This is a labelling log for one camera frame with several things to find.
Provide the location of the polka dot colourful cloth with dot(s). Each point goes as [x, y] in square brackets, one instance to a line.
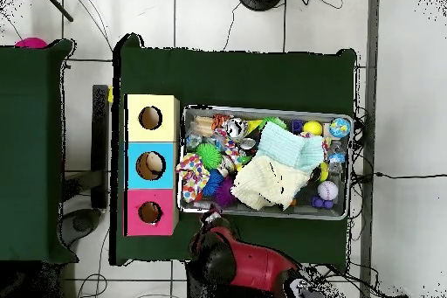
[192, 176]

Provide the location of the cream yellow cloth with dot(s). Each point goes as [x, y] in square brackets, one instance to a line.
[269, 182]

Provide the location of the mint green cloth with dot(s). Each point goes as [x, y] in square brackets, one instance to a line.
[286, 144]

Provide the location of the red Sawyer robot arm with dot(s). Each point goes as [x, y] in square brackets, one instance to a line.
[251, 266]

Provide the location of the wooden box with three holes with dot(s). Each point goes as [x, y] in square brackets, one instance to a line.
[164, 172]

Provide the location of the clear shallow mesh bin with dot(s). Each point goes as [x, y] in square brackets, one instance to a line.
[342, 172]

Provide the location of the large green spiky ball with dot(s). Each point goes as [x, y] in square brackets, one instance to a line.
[209, 156]

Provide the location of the crushed silver can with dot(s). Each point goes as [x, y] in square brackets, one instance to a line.
[237, 127]

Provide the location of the blue spiky ball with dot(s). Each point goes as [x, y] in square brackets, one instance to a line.
[212, 184]

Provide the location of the purple spiky ball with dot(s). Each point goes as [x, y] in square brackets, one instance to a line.
[225, 193]

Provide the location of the plain yellow ball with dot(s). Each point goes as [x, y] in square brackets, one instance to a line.
[313, 128]

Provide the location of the white baseball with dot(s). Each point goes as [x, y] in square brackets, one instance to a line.
[327, 190]

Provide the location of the blue globe ball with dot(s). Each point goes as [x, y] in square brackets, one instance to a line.
[340, 127]

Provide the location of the side table with green cloth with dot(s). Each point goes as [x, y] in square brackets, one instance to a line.
[31, 165]

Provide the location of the magenta bowl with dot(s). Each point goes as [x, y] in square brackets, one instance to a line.
[31, 43]

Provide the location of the black rod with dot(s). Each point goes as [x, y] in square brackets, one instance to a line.
[56, 3]

